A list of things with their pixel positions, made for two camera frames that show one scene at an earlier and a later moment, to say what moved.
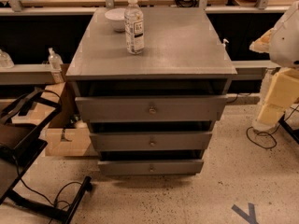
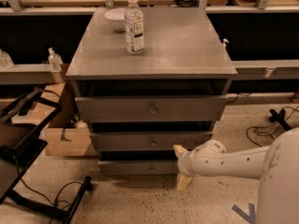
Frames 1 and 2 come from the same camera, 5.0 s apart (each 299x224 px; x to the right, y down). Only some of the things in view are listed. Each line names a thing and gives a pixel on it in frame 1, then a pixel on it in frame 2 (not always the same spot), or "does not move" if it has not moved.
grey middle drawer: x=152 y=141 does not move
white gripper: x=286 y=46 to x=185 y=163
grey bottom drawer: x=153 y=167 does not move
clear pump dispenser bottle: x=54 y=60 does not move
